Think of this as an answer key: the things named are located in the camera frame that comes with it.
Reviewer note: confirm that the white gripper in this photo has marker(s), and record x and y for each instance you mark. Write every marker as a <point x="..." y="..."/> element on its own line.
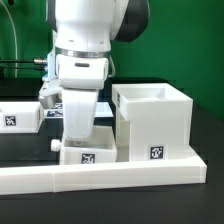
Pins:
<point x="81" y="79"/>

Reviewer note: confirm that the white drawer with knob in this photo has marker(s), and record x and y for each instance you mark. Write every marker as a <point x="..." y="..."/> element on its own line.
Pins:
<point x="101" y="148"/>

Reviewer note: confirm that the white drawer cabinet box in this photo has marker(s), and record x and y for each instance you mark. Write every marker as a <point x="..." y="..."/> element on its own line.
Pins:
<point x="153" y="120"/>

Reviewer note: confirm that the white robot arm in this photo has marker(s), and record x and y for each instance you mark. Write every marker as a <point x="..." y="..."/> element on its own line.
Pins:
<point x="86" y="29"/>

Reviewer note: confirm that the white fiducial marker sheet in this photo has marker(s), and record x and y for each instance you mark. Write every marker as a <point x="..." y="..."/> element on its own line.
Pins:
<point x="103" y="110"/>

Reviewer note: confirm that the white L-shaped obstacle wall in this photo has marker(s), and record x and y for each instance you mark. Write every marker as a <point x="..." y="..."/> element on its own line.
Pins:
<point x="59" y="178"/>

